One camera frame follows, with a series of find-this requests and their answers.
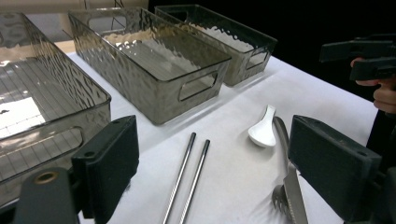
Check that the steel fork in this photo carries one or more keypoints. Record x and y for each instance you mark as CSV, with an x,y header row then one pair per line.
x,y
278,199

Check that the smoky clear plastic bin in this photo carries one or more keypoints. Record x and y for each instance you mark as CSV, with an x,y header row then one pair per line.
x,y
130,93
77,77
246,71

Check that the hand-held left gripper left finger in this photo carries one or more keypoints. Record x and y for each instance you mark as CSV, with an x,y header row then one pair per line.
x,y
109,161

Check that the white ceramic spoon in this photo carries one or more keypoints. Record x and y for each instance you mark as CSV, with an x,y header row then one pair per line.
x,y
263,133

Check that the steel table knife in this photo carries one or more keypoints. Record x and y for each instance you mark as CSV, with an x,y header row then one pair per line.
x,y
295,193

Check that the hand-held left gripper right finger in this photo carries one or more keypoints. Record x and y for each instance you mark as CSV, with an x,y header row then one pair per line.
x,y
333,165

